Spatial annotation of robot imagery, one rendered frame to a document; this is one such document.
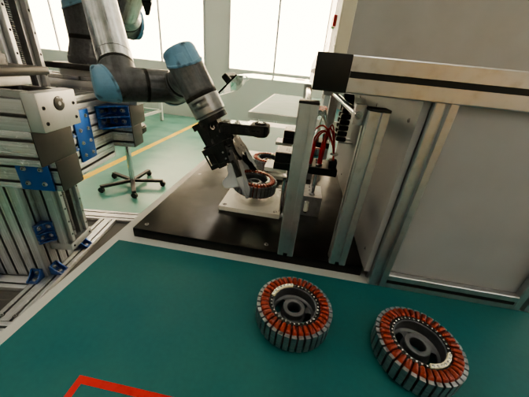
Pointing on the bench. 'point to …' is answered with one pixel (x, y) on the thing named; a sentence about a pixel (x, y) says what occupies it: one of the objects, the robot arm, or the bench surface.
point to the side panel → (462, 211)
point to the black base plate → (246, 224)
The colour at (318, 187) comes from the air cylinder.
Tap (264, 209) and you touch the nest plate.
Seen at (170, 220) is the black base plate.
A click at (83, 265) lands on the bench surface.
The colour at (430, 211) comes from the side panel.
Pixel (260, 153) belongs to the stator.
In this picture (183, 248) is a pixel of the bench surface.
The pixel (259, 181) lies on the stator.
